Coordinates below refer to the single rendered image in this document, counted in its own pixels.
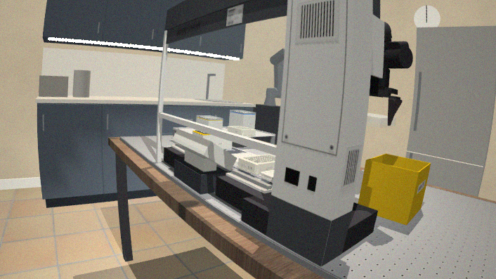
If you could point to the yellow open-top bin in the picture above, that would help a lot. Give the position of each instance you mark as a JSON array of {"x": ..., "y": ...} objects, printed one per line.
[{"x": 397, "y": 193}]

